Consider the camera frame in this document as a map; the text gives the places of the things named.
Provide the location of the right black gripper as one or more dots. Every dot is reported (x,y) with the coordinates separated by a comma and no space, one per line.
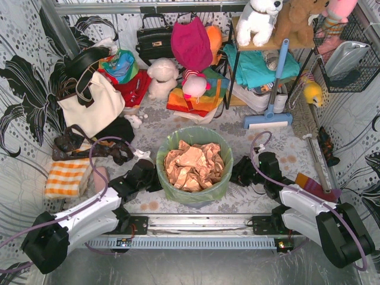
(245,171)

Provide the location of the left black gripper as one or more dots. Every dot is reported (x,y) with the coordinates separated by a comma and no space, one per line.
(148,177)

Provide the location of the green plastic trash bag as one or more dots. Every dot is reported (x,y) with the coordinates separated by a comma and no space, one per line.
(194,135)

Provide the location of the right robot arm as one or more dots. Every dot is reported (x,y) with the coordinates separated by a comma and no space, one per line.
(336,228)

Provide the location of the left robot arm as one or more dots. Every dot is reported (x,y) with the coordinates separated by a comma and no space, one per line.
(54,236)

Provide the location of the blue trash bin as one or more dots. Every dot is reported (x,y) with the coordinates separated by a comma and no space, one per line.
(199,203)

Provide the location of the brown patterned bag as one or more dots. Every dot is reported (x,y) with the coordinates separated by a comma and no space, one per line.
(74,144)

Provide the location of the white canvas tote bag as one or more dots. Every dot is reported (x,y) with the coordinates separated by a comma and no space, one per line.
(106,105)

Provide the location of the colourful printed bag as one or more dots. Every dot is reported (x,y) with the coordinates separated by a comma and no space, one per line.
(120,68)

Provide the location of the magenta cloth bag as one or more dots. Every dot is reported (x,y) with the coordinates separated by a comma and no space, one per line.
(191,46)

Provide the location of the crumpled brown paper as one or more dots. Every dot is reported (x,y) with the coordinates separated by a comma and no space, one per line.
(194,168)

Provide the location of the small white plush toy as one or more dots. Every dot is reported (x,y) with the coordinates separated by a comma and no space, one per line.
(135,120)

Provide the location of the blue floor sweeper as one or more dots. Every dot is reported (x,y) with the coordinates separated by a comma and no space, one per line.
(270,119)

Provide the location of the striped colourful sock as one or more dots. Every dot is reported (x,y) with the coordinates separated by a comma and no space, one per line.
(313,187)

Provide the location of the white sneakers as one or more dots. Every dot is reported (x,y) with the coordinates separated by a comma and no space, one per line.
(258,102)

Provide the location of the black metal shelf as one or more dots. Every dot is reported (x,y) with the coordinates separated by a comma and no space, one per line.
(232,68)

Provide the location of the orange checkered towel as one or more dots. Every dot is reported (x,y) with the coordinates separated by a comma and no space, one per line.
(67,179)

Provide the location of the rainbow striped cloth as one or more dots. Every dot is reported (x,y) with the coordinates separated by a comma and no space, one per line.
(205,104)

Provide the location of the red cloth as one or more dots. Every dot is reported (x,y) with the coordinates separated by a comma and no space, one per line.
(134,91)

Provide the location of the metal rod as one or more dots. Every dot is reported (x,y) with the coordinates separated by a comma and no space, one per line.
(317,165)

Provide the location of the pink white plush toy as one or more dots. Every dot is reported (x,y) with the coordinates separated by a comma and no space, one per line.
(194,84)

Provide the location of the teal folded cloth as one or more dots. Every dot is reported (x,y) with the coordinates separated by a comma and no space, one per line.
(252,70)

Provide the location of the white plush sheep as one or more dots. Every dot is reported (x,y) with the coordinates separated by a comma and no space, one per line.
(163,74)

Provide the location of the yellow plush duck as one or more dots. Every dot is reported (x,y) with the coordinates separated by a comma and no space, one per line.
(312,91)

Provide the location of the black round hat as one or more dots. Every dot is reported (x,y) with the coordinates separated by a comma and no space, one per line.
(75,67)

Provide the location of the black leather handbag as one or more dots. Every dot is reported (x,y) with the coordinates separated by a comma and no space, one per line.
(154,43)

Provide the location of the orange plush toy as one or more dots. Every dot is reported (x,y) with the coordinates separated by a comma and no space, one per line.
(215,37)

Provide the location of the white plush dog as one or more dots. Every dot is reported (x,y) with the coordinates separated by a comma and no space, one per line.
(256,22)

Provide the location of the silver foil pouch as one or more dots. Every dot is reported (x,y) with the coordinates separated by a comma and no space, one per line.
(346,57)

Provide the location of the brown teddy bear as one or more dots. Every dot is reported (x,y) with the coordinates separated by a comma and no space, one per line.
(294,18)

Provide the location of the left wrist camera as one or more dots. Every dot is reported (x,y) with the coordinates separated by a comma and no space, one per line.
(145,155)

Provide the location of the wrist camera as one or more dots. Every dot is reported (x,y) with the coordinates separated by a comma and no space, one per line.
(145,155)
(259,149)

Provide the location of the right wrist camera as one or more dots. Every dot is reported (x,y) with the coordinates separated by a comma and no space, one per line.
(259,149)

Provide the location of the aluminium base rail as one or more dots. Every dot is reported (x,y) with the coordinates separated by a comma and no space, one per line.
(196,224)

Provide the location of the black wire basket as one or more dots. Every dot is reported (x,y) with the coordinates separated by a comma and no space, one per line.
(360,77)

